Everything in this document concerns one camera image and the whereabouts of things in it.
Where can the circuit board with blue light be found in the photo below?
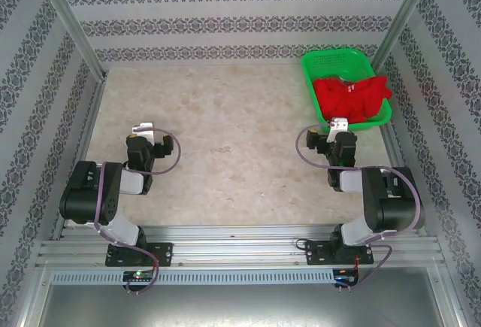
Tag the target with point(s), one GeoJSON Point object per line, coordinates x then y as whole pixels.
{"type": "Point", "coordinates": [343, 276]}

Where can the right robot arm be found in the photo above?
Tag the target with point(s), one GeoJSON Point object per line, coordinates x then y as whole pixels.
{"type": "Point", "coordinates": [394, 206]}

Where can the red bear print t-shirt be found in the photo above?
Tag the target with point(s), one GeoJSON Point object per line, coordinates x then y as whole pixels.
{"type": "Point", "coordinates": [338, 97]}

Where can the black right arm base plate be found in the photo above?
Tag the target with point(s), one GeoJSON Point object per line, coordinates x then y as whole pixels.
{"type": "Point", "coordinates": [315, 255]}

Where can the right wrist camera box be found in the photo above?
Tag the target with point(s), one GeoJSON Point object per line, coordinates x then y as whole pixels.
{"type": "Point", "coordinates": [338, 126]}

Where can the circuit board with green light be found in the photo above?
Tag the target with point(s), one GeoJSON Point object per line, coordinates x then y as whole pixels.
{"type": "Point", "coordinates": [139, 276]}

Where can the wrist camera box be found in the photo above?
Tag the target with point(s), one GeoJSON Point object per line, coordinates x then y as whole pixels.
{"type": "Point", "coordinates": [144, 128]}
{"type": "Point", "coordinates": [338, 126]}

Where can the green plastic basket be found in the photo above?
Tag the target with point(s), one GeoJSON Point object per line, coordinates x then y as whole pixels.
{"type": "Point", "coordinates": [330, 60]}

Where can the aluminium frame post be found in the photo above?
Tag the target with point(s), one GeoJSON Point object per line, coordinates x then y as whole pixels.
{"type": "Point", "coordinates": [67, 15]}
{"type": "Point", "coordinates": [406, 15]}

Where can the grey metal panel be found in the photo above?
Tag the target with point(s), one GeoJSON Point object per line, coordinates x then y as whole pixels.
{"type": "Point", "coordinates": [240, 304]}

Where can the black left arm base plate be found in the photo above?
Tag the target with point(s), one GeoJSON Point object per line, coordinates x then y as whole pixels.
{"type": "Point", "coordinates": [163, 253]}

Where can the aluminium mounting rail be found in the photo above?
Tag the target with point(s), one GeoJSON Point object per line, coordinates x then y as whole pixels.
{"type": "Point", "coordinates": [233, 246]}

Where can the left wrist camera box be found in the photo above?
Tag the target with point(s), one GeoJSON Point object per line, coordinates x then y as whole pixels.
{"type": "Point", "coordinates": [144, 128]}

